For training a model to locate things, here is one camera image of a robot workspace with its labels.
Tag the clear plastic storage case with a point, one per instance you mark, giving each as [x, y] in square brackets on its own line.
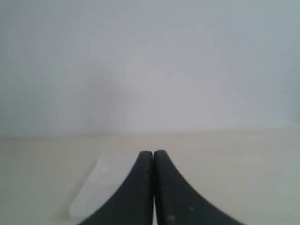
[104, 179]

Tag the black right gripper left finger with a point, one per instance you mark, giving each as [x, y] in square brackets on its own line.
[132, 203]

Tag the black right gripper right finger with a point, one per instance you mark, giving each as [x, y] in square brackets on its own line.
[177, 202]

